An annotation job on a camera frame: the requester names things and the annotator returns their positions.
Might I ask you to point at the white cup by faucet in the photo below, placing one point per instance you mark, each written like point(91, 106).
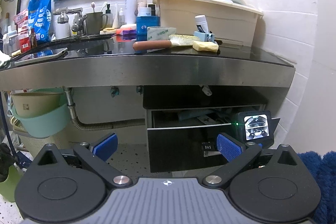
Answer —
point(62, 26)

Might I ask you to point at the blue detergent bag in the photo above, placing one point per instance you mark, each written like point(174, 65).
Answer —
point(39, 19)

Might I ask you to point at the beige dish rack box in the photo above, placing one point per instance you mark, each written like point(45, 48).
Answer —
point(231, 21)

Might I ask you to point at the black garbage bag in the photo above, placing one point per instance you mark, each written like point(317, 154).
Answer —
point(6, 161)

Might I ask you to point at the green plastic basin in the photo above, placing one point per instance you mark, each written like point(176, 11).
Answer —
point(50, 123)

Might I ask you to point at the beige plastic basin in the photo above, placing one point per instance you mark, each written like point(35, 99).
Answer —
point(33, 104)

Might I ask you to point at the smartphone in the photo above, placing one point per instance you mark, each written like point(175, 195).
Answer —
point(42, 56)

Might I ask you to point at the white cream jar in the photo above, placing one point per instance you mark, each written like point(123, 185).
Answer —
point(144, 11)

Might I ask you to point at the blue cardboard box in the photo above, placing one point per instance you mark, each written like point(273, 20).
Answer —
point(142, 23)

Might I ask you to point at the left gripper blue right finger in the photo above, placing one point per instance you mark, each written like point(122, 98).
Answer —
point(239, 156)

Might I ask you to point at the red snack package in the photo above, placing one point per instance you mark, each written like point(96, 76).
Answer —
point(22, 22)

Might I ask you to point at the black drawer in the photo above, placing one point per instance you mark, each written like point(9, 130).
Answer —
point(176, 134)

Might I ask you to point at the green mug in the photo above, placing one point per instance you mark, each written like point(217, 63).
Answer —
point(95, 22)

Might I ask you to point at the pink soap package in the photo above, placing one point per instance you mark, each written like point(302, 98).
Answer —
point(127, 29)

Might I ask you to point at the pink spray bottle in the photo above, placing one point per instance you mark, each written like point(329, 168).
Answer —
point(142, 4)

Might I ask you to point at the clear tape roll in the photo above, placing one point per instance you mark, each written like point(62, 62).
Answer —
point(160, 33)

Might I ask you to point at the yellow sponge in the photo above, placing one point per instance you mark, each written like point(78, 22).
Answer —
point(205, 46)

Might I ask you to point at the blue fleece sleeve forearm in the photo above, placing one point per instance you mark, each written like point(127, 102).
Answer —
point(322, 168)

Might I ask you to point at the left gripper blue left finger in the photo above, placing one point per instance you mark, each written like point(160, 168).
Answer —
point(93, 158)

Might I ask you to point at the white rag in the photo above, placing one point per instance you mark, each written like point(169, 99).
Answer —
point(4, 59)

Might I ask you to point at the chrome faucet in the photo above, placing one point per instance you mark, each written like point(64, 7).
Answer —
point(77, 24)

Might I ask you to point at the blue toothpaste squeezer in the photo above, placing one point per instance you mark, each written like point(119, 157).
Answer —
point(204, 37)

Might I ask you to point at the tall white bottle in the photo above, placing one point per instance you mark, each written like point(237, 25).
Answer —
point(130, 10)

